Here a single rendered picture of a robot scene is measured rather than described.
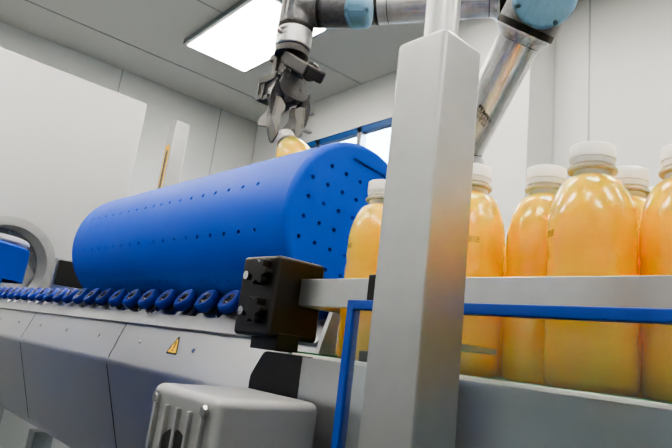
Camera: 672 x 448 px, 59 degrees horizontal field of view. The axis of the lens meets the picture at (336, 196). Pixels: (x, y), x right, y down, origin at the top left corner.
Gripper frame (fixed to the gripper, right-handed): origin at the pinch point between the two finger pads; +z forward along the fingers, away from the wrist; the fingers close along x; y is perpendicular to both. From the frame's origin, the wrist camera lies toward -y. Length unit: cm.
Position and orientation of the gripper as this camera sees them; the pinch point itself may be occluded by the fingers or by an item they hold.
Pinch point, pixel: (283, 139)
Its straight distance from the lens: 117.2
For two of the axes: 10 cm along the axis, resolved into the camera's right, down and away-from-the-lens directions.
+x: -7.3, -2.6, -6.3
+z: -1.2, 9.6, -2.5
